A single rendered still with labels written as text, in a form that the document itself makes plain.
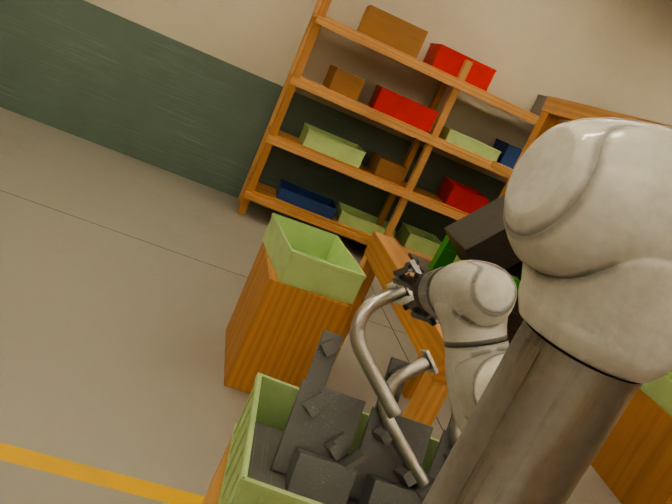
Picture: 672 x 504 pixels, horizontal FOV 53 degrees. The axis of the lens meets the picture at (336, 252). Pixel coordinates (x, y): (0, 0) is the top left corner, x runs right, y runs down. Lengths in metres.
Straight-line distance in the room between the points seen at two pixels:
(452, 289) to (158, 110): 6.26
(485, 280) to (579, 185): 0.56
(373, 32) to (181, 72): 1.93
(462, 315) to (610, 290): 0.57
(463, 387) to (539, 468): 0.52
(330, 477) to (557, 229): 1.09
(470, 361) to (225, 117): 6.21
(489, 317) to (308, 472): 0.61
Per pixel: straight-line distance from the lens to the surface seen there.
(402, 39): 6.71
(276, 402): 1.65
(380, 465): 1.57
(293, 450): 1.52
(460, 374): 1.08
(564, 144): 0.51
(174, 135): 7.19
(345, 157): 6.72
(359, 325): 1.40
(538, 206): 0.49
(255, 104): 7.12
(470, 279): 1.03
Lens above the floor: 1.67
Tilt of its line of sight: 14 degrees down
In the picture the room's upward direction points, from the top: 24 degrees clockwise
